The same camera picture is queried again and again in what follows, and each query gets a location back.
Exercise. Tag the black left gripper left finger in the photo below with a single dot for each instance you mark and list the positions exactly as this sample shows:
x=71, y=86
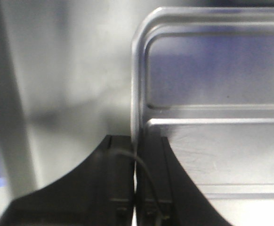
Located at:
x=98, y=192

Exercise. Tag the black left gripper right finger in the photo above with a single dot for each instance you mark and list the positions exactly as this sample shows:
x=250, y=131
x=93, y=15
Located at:
x=166, y=195

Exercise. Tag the small silver tray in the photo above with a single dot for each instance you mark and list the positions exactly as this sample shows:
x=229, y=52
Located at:
x=204, y=78

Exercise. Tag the large grey tray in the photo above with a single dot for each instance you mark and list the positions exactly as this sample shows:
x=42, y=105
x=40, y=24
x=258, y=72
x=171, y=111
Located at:
x=65, y=82

